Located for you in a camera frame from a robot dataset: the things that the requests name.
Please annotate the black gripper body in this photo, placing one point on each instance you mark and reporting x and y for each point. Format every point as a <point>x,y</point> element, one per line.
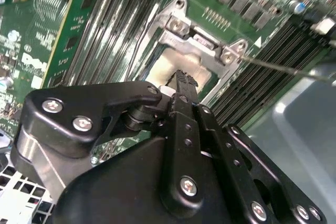
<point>126,187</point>

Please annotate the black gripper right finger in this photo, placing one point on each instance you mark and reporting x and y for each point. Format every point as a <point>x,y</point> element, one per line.
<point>236,171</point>

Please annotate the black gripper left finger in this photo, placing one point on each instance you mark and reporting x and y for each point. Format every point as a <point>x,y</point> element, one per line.
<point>65,113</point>

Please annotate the silver CPU plate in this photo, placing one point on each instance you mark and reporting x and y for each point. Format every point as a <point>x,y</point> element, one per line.
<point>168,64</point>

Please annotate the metal socket cover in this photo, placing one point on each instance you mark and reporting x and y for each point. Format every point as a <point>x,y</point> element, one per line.
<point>183,45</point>

